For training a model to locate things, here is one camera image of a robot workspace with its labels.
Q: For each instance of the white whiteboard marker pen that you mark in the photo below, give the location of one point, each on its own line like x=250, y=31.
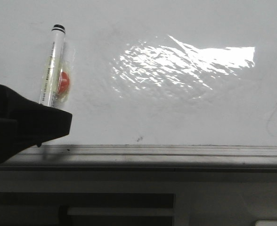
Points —
x=49, y=86

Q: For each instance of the red magnet taped to marker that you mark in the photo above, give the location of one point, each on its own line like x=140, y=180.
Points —
x=64, y=83

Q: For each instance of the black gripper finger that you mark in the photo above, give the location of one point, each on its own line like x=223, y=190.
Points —
x=25, y=123

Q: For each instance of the white whiteboard surface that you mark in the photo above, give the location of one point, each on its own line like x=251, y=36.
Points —
x=152, y=72

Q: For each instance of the aluminium whiteboard tray rail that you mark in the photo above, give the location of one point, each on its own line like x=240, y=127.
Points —
x=237, y=157

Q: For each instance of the white box lower right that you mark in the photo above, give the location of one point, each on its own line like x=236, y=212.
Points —
x=266, y=223

